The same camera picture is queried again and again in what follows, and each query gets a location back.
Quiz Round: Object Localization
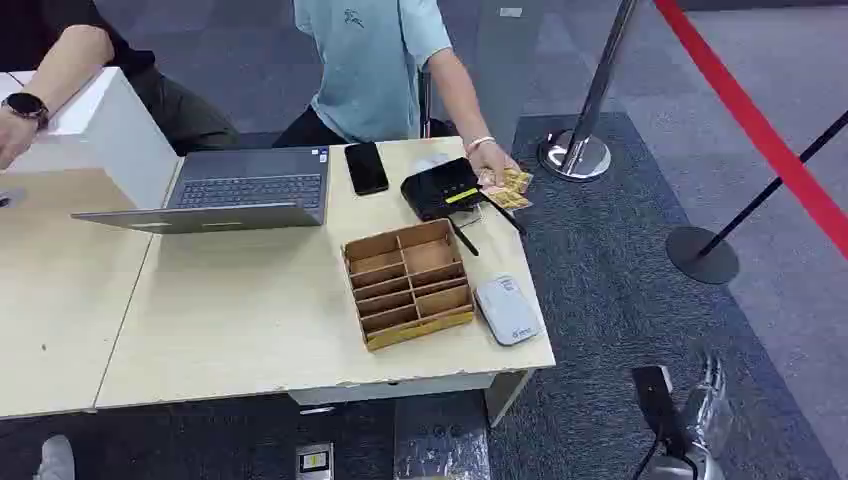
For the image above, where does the white shoe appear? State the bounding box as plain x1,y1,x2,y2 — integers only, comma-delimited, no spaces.
34,434,77,480

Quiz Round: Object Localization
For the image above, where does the chrome stanchion post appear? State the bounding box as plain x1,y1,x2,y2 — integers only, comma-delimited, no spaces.
537,0,639,183

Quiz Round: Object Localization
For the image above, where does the black router with antennas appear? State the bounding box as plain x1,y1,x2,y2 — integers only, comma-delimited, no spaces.
400,156,529,258

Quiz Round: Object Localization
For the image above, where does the black wristwatch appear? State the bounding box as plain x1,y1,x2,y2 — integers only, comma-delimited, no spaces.
1,91,52,131

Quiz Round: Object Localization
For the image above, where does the white pocket device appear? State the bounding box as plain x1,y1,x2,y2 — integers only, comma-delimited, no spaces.
474,274,547,348

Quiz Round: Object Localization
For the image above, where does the pale desk with card box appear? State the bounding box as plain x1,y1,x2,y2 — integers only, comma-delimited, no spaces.
94,136,557,429

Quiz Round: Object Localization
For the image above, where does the black smartphone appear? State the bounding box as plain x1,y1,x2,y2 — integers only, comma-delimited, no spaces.
343,141,391,197

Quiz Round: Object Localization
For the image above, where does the person's hand with bracelet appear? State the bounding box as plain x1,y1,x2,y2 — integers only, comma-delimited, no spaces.
467,140,521,188

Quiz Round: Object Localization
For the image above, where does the grey open laptop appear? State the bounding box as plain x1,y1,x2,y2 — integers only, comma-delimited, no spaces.
71,146,331,236

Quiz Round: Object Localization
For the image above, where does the person in dark clothes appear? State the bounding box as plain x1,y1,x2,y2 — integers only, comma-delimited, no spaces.
0,0,241,171

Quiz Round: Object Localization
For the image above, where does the person's hand with watch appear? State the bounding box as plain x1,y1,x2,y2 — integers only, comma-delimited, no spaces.
0,109,41,171

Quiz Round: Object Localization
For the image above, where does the black stanchion post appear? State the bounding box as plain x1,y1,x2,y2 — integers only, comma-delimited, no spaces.
665,109,848,286

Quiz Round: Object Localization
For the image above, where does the person in pale shirt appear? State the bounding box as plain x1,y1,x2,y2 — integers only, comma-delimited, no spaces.
272,0,521,187

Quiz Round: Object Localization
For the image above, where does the red barrier belt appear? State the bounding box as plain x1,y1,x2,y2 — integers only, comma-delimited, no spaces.
652,0,848,261

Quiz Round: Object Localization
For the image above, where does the white box cabinet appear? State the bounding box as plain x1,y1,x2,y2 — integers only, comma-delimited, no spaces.
0,66,181,212

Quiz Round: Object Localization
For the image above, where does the small labelled floor device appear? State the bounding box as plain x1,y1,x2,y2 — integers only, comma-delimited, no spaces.
295,441,335,480

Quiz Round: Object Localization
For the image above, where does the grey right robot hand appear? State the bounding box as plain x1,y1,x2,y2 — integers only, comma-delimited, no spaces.
680,356,735,460

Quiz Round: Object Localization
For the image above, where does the wooden divided card box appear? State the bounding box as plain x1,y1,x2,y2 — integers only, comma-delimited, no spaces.
341,218,476,353

